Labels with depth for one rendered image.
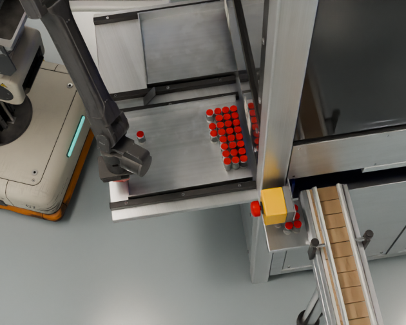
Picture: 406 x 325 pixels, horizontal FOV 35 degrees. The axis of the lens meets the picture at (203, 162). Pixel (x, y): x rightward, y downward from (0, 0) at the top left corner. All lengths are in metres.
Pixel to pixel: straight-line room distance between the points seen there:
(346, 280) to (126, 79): 0.86
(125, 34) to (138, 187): 0.52
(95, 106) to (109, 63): 0.51
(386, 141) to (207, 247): 1.25
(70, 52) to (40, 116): 1.25
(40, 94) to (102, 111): 1.23
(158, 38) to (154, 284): 1.04
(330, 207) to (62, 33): 0.80
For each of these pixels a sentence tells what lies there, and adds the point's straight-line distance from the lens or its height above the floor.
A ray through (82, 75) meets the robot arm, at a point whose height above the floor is 1.32.
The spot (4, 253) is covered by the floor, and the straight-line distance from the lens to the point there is 2.77.
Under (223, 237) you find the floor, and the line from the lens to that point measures 2.63.
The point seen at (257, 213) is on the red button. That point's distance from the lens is 1.59.
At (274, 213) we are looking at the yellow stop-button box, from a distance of 1.57.
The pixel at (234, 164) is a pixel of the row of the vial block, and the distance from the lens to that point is 1.74.
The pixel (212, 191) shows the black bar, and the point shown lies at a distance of 1.73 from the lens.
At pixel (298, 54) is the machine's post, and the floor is 1.57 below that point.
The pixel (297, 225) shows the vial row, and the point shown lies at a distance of 1.67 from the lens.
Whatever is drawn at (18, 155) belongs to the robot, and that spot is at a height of 0.28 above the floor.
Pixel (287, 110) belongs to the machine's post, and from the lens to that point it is 1.29.
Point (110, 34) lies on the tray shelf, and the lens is 2.04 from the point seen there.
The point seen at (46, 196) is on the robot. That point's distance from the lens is 2.51.
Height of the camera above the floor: 2.50
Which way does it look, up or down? 65 degrees down
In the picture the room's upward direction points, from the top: 6 degrees counter-clockwise
